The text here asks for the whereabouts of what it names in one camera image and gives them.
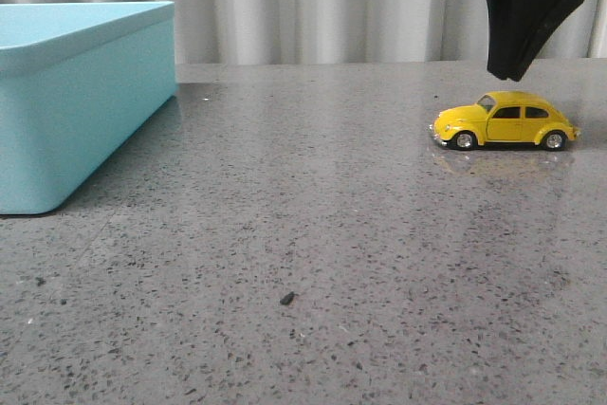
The light blue storage box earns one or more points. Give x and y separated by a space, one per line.
77 80

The small black debris piece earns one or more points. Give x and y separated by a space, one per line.
288 298

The yellow toy beetle car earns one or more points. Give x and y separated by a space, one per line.
504 117

